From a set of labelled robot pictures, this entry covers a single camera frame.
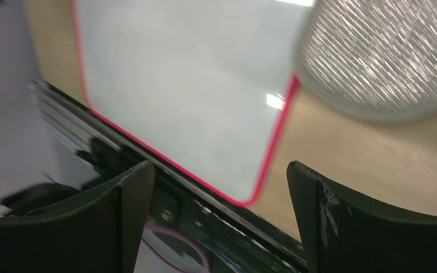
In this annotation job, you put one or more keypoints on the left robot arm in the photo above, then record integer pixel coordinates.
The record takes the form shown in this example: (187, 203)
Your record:
(52, 188)

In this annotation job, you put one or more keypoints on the white board with pink rim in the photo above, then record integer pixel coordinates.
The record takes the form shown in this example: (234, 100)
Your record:
(204, 85)

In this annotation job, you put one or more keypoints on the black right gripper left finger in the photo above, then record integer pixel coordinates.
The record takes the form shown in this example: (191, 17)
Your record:
(97, 230)

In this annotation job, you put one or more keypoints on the aluminium frame rails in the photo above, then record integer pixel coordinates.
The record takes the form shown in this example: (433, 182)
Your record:
(70, 125)

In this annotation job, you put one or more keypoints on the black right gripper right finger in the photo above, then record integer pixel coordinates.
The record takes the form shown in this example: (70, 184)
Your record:
(343, 230)

